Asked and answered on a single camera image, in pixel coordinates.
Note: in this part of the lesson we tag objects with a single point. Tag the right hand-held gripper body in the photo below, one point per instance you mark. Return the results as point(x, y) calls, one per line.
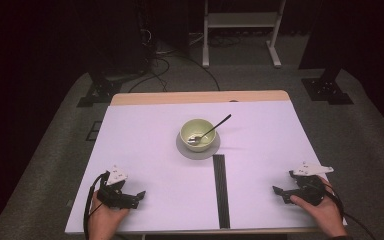
point(310, 190)

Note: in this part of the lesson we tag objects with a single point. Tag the white metal stand frame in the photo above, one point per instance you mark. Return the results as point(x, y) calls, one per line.
point(240, 20)

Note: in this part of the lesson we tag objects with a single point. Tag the person's left hand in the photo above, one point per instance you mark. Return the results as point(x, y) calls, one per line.
point(101, 221)

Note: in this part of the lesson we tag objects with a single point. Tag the black stand base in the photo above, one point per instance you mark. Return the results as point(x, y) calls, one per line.
point(326, 91)
point(96, 95)

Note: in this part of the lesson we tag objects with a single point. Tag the grey round coaster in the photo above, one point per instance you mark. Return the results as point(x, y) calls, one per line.
point(183, 151)

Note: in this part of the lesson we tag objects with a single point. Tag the pale green bowl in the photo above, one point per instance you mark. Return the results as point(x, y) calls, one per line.
point(205, 143)

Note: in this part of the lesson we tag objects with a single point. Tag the dark equipment cabinet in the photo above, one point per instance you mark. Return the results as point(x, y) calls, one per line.
point(123, 36)

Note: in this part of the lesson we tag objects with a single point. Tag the white table mat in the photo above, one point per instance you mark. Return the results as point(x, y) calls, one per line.
point(153, 150)

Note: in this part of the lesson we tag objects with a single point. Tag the dark floor hatch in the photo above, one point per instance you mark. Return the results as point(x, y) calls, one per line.
point(94, 130)

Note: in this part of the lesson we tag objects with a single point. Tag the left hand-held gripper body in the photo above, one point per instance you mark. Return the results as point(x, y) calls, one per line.
point(113, 195)

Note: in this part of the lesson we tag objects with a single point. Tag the person's right hand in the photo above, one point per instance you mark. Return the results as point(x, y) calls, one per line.
point(328, 213)

